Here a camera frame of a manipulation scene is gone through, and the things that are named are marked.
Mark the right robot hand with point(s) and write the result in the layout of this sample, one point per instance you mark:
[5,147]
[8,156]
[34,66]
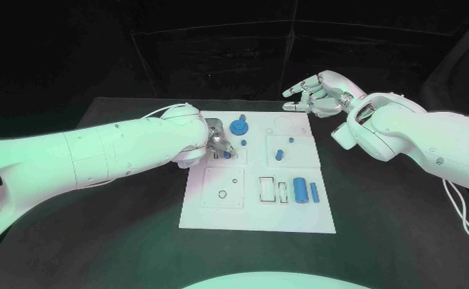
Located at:
[335,88]

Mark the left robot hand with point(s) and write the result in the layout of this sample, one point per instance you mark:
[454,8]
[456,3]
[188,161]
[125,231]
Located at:
[215,139]

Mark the blue plug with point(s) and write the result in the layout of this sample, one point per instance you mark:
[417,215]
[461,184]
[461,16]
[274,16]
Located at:
[226,154]

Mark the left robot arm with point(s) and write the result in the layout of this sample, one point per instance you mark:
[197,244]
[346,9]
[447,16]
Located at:
[73,156]

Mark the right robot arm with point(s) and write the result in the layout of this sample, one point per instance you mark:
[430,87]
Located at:
[403,136]

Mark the white task board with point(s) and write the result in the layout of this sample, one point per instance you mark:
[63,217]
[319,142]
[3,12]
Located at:
[251,212]

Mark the blue gear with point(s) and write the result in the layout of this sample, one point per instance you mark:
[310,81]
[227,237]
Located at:
[238,127]

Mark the blue stepped peg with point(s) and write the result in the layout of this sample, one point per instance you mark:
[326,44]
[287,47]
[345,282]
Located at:
[279,154]

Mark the thick blue cylinder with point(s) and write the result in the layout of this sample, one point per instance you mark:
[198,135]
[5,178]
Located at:
[300,189]

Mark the thin blue cylinder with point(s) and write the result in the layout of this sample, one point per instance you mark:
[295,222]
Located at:
[313,192]

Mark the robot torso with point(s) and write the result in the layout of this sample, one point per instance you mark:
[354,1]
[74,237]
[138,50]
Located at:
[274,281]

